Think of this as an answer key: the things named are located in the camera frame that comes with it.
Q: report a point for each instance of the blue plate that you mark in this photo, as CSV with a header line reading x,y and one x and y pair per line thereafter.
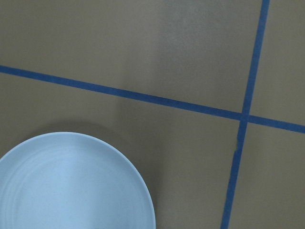
x,y
68,180

